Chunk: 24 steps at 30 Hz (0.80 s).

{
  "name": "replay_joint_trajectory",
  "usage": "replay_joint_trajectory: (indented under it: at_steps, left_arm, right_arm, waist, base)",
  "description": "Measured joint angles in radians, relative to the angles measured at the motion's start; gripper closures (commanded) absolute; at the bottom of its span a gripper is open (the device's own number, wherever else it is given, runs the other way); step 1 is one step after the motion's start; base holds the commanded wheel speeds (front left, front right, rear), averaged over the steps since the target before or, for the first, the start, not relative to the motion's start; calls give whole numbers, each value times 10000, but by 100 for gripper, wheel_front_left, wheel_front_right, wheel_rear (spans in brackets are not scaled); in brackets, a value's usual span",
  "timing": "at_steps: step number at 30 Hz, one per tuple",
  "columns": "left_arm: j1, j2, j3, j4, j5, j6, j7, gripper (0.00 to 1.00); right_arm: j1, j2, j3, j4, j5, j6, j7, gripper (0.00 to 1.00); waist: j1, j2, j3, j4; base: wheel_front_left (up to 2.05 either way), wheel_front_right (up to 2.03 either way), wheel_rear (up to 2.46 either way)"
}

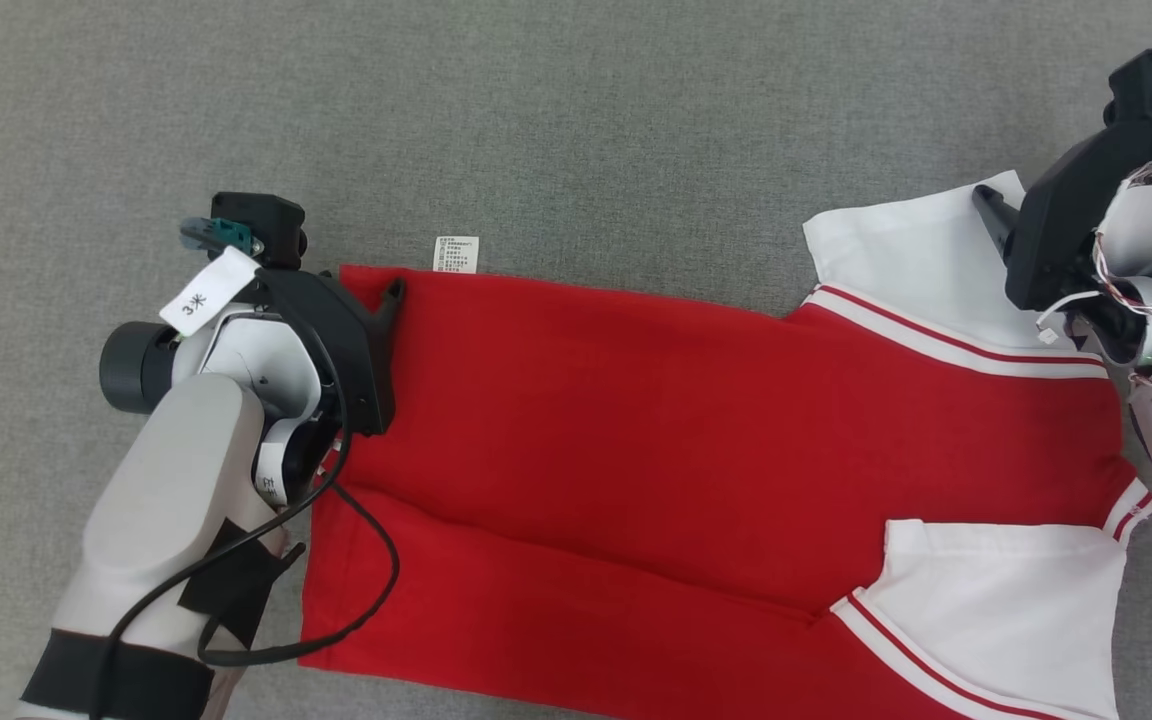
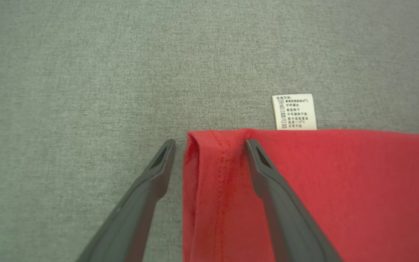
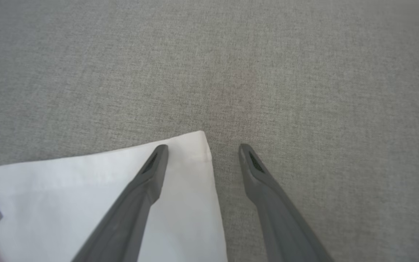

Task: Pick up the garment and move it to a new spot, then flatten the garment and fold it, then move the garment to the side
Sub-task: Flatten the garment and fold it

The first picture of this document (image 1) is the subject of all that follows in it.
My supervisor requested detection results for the thin red white wire bundle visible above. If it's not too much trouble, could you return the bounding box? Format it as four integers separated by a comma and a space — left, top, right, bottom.
1034, 165, 1152, 396

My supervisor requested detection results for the white paper cable tag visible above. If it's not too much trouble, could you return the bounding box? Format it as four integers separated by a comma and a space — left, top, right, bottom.
158, 247, 263, 337

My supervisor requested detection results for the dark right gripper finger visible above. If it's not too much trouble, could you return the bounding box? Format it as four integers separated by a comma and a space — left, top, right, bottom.
971, 185, 1023, 264

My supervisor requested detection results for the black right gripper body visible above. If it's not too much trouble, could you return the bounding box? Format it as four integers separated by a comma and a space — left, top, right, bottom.
1003, 128, 1152, 312

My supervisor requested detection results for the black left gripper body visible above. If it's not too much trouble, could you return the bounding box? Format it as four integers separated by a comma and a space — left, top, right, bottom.
254, 268, 398, 439

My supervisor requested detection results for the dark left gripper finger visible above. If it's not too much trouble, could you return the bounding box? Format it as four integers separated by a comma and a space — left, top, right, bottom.
367, 277, 408, 337

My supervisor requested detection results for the grey fabric sofa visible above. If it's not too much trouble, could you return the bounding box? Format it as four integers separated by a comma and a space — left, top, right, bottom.
0, 0, 1152, 720

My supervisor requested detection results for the red t-shirt with white sleeves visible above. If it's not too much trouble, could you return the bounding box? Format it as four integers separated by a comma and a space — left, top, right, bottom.
298, 170, 1152, 720

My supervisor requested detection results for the teal left camera connector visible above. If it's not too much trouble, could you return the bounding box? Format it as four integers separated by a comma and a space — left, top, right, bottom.
180, 216, 264, 257

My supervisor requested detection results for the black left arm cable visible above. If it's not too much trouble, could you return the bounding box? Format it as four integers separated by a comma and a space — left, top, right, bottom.
91, 290, 401, 720

